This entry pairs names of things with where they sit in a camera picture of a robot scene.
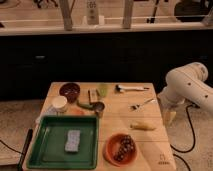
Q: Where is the clear plastic item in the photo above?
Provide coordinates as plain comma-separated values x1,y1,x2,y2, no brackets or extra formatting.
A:
35,106,57,124

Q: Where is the blue sponge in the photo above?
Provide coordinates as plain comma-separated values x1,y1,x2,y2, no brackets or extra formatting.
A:
65,130,81,152

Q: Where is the metal fork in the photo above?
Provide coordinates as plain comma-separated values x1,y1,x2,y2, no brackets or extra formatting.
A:
130,99,154,111

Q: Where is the white remote device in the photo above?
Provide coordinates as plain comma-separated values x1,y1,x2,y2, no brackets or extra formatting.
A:
86,0,99,25

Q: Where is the green plastic tray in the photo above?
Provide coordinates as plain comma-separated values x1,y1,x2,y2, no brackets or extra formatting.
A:
27,116,99,170

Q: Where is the wooden post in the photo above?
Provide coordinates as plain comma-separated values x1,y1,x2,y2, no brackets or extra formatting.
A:
59,0,73,31
122,0,134,29

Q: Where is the metal cup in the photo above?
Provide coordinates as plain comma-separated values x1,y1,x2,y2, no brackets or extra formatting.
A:
93,102,105,117

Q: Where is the orange bowl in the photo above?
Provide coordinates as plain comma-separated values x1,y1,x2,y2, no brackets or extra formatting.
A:
103,133,137,167

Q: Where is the black rod left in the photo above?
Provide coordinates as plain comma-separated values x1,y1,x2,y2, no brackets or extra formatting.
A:
17,129,33,171

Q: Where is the dark grapes bunch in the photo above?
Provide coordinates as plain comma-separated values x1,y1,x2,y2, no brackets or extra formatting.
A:
114,135,135,162

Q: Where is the white cup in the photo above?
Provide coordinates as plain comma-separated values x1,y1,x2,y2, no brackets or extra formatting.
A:
52,96,67,112

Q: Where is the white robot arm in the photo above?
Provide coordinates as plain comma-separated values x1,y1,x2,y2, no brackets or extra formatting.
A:
157,62,213,125

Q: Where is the white handled knife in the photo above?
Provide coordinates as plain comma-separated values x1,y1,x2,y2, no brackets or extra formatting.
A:
115,84,149,92

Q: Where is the light green cup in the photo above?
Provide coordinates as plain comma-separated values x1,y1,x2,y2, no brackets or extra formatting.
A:
97,83,108,98

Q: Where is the black cable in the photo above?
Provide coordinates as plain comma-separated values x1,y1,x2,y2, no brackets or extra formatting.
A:
170,103,201,171

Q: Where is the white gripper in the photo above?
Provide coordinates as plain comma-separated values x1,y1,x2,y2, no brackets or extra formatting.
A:
159,97,183,126

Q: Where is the wooden post right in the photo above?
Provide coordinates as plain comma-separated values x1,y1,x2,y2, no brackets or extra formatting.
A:
122,0,134,29

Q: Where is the wooden post left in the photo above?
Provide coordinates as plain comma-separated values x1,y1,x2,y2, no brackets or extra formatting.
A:
59,0,73,31

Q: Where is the dark red bowl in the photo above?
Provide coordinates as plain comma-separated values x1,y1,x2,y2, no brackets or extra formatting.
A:
59,83,80,103

